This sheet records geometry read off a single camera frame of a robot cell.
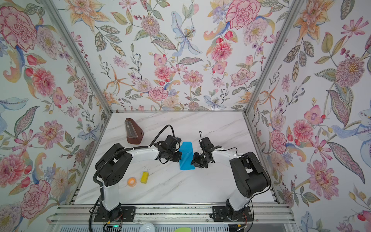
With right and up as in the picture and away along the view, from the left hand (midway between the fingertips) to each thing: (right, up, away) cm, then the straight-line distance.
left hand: (183, 159), depth 93 cm
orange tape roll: (-30, -11, -9) cm, 33 cm away
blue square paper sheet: (+3, +1, 0) cm, 3 cm away
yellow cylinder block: (-23, -9, -7) cm, 26 cm away
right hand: (+5, -2, -1) cm, 6 cm away
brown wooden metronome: (-33, +16, +4) cm, 37 cm away
